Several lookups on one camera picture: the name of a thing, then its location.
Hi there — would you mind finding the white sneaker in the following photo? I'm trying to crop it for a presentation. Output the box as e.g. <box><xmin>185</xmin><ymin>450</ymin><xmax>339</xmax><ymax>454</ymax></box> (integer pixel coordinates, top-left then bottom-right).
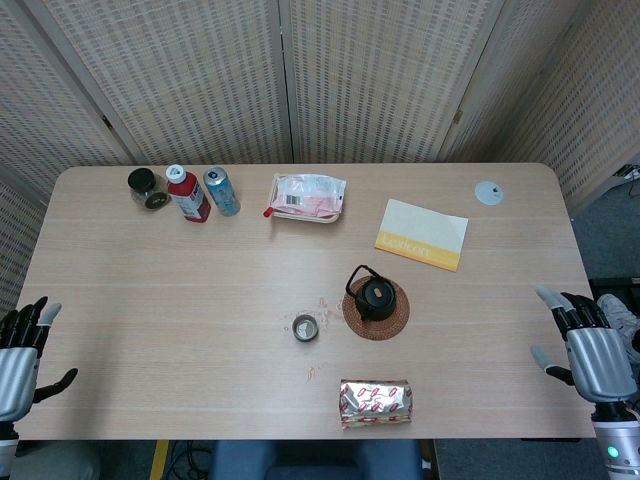
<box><xmin>597</xmin><ymin>293</ymin><xmax>640</xmax><ymax>364</ymax></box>

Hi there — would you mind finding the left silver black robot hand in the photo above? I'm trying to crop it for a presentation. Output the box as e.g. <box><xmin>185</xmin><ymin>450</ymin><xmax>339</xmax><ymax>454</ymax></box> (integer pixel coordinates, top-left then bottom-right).
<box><xmin>0</xmin><ymin>295</ymin><xmax>80</xmax><ymax>422</ymax></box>

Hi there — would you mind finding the red juice bottle white cap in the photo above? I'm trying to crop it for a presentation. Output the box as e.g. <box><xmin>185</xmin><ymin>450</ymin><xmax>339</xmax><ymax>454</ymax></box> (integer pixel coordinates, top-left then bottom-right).
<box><xmin>165</xmin><ymin>164</ymin><xmax>212</xmax><ymax>224</ymax></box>

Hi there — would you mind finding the blue chair seat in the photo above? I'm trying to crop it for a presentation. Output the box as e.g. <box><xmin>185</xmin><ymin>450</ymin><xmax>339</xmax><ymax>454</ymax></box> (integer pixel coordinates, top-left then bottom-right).
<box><xmin>207</xmin><ymin>438</ymin><xmax>431</xmax><ymax>480</ymax></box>

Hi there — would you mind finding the black table foot bar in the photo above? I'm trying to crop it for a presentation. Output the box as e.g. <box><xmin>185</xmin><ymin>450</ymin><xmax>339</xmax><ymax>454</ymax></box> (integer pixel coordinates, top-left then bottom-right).
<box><xmin>587</xmin><ymin>276</ymin><xmax>640</xmax><ymax>301</ymax></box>

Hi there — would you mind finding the silver foil tea package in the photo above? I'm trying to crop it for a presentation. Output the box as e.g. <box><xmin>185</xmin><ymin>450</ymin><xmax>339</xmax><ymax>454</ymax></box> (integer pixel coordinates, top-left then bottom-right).
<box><xmin>338</xmin><ymin>378</ymin><xmax>414</xmax><ymax>431</ymax></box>

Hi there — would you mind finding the dark ceramic teacup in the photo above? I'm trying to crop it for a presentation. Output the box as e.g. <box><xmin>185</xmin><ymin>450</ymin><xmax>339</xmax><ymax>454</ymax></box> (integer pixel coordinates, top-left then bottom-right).
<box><xmin>291</xmin><ymin>314</ymin><xmax>320</xmax><ymax>344</ymax></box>

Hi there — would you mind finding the black floor cable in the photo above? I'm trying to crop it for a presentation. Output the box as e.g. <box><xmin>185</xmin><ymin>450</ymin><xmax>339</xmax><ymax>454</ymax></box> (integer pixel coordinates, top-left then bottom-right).
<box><xmin>182</xmin><ymin>442</ymin><xmax>215</xmax><ymax>479</ymax></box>

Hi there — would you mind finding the brown woven round coaster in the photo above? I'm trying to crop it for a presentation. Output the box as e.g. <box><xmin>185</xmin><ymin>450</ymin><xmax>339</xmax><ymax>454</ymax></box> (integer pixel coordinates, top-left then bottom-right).
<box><xmin>341</xmin><ymin>275</ymin><xmax>411</xmax><ymax>342</ymax></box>

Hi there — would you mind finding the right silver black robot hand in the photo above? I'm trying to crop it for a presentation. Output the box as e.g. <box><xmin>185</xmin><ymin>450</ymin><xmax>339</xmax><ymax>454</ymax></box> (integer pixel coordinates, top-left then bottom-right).
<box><xmin>530</xmin><ymin>284</ymin><xmax>640</xmax><ymax>405</ymax></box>

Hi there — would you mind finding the glass jar black lid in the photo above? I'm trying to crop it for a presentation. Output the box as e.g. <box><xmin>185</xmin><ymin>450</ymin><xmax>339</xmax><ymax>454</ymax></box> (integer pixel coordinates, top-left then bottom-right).
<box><xmin>127</xmin><ymin>168</ymin><xmax>172</xmax><ymax>212</ymax></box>

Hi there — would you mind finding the grey round desk grommet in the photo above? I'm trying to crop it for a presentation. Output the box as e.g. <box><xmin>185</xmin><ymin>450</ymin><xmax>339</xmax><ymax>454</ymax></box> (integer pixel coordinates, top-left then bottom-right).
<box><xmin>473</xmin><ymin>180</ymin><xmax>505</xmax><ymax>206</ymax></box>

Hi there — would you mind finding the pink plastic packet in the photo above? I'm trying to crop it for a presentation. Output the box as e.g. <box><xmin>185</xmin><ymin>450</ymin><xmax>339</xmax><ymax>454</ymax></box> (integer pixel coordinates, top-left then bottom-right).
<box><xmin>269</xmin><ymin>173</ymin><xmax>344</xmax><ymax>225</ymax></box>

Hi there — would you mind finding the black teapot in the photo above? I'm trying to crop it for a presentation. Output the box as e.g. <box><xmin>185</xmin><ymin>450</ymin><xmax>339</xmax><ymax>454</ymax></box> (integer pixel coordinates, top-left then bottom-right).
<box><xmin>344</xmin><ymin>264</ymin><xmax>397</xmax><ymax>322</ymax></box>

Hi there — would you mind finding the blue floor cable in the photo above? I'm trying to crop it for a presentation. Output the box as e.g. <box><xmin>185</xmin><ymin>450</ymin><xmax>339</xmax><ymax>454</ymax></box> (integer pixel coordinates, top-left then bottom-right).
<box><xmin>167</xmin><ymin>439</ymin><xmax>189</xmax><ymax>480</ymax></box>

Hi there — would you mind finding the blue drink can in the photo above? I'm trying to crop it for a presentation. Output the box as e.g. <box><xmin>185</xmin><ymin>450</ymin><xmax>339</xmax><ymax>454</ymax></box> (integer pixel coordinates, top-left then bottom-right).
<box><xmin>202</xmin><ymin>166</ymin><xmax>242</xmax><ymax>218</ymax></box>

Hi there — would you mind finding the woven folding screen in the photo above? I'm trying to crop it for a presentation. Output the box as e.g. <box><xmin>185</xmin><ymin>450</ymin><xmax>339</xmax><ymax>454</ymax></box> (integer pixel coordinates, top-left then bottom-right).
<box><xmin>0</xmin><ymin>0</ymin><xmax>640</xmax><ymax>316</ymax></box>

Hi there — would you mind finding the pink white snack bag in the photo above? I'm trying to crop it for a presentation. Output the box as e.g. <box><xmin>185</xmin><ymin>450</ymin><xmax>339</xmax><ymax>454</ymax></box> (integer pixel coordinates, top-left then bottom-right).
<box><xmin>272</xmin><ymin>172</ymin><xmax>348</xmax><ymax>218</ymax></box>

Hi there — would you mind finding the yellow white Lexicon book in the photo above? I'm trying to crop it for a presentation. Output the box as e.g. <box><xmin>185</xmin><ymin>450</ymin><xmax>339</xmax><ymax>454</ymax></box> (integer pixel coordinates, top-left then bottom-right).
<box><xmin>374</xmin><ymin>198</ymin><xmax>470</xmax><ymax>274</ymax></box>

